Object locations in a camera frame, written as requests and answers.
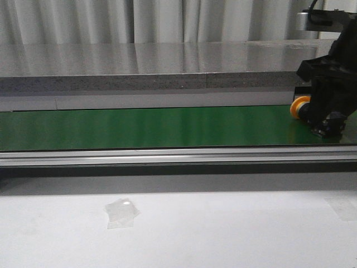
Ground white pleated curtain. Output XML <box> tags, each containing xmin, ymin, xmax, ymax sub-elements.
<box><xmin>1</xmin><ymin>1</ymin><xmax>335</xmax><ymax>45</ymax></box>

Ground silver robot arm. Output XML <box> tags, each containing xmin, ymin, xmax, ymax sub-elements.
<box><xmin>290</xmin><ymin>2</ymin><xmax>356</xmax><ymax>137</ymax></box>

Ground clear tape patch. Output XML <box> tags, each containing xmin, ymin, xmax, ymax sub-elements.
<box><xmin>105</xmin><ymin>198</ymin><xmax>140</xmax><ymax>229</ymax></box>
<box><xmin>325</xmin><ymin>198</ymin><xmax>357</xmax><ymax>222</ymax></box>

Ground clear tape patch left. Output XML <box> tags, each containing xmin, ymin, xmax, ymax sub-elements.
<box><xmin>105</xmin><ymin>198</ymin><xmax>140</xmax><ymax>229</ymax></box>

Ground clear tape patch right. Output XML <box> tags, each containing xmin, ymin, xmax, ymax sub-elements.
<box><xmin>325</xmin><ymin>198</ymin><xmax>357</xmax><ymax>222</ymax></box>

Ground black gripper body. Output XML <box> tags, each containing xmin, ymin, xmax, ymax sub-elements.
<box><xmin>297</xmin><ymin>11</ymin><xmax>356</xmax><ymax>137</ymax></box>

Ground green conveyor belt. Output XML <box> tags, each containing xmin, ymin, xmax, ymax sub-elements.
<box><xmin>1</xmin><ymin>106</ymin><xmax>356</xmax><ymax>151</ymax></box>

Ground aluminium conveyor side rail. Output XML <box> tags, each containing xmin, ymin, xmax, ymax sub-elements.
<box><xmin>1</xmin><ymin>144</ymin><xmax>356</xmax><ymax>168</ymax></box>

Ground yellow push button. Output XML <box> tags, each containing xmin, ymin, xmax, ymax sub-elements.
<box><xmin>290</xmin><ymin>95</ymin><xmax>311</xmax><ymax>119</ymax></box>

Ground grey stone countertop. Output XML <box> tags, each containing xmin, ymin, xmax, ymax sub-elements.
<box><xmin>1</xmin><ymin>39</ymin><xmax>332</xmax><ymax>95</ymax></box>

